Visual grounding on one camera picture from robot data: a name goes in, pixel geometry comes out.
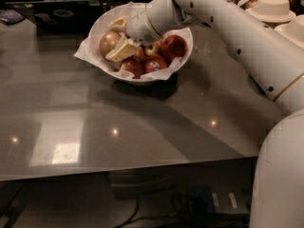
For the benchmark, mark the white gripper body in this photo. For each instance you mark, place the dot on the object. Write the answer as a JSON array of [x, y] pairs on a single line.
[[139, 26]]

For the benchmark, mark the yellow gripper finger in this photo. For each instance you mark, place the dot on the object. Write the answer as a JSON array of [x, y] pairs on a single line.
[[125, 48], [118, 25]]

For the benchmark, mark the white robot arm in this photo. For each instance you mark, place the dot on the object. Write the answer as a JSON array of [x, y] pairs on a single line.
[[277, 66]]

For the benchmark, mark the pink apple in middle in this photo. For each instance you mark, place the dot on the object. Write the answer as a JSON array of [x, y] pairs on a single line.
[[139, 55]]

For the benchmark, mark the yellow-green apple at left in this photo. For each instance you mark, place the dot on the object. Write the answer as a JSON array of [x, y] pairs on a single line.
[[108, 42]]

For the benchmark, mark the red apple front left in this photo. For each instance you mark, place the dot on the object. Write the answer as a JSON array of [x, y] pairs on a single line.
[[134, 66]]

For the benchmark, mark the small yellow-red apple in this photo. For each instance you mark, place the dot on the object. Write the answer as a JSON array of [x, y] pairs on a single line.
[[155, 48]]

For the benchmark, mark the red apple with sticker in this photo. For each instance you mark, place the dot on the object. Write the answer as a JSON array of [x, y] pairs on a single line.
[[154, 63]]

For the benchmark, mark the white paper bowl stack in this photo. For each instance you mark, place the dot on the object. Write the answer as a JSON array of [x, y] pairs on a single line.
[[272, 11]]

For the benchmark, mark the black laptop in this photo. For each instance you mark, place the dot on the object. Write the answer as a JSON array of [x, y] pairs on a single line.
[[61, 17]]

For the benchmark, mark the dark blue wallet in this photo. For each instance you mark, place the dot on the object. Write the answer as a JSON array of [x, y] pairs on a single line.
[[10, 17]]

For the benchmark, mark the black power box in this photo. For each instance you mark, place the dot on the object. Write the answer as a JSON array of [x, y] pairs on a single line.
[[200, 201]]

